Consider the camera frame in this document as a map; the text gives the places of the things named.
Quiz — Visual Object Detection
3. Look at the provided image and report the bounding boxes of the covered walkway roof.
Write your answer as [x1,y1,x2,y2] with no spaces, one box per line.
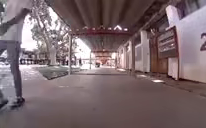
[45,0,179,53]

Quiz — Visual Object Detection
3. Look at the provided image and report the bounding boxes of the dark notice board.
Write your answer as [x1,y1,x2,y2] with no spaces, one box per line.
[156,26,179,60]

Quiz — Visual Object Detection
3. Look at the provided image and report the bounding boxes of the thin roof post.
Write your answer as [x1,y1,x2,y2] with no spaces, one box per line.
[68,33,73,75]

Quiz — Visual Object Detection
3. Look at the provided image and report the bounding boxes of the person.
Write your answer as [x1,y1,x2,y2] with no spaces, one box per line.
[0,0,35,113]

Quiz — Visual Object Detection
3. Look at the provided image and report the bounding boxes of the tree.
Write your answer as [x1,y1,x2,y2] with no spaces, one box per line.
[29,0,75,66]

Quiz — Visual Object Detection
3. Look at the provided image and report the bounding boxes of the white building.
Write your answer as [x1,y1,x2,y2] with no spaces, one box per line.
[115,0,206,85]

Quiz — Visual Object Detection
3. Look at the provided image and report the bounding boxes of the grass patch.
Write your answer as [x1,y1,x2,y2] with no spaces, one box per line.
[37,65,81,80]

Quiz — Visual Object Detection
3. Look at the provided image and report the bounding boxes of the grey concrete walkway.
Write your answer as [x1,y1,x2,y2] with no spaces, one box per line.
[0,66,206,128]

